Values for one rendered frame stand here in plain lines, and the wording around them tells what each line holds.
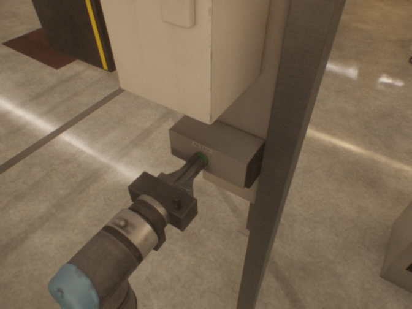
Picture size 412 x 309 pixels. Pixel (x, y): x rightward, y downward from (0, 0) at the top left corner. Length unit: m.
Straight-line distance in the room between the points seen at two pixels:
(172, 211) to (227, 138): 0.20
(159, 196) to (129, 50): 0.26
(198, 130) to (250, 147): 0.12
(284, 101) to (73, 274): 0.43
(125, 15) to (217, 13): 0.14
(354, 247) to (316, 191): 0.42
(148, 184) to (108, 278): 0.19
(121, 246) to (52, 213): 1.69
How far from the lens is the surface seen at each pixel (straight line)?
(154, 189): 0.60
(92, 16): 0.56
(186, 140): 0.68
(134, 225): 0.54
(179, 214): 0.56
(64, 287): 0.52
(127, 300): 0.61
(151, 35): 0.46
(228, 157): 0.63
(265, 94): 0.61
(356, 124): 2.82
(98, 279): 0.52
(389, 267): 1.90
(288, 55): 0.51
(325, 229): 2.03
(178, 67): 0.45
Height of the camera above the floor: 1.63
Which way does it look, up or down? 45 degrees down
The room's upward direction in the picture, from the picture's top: straight up
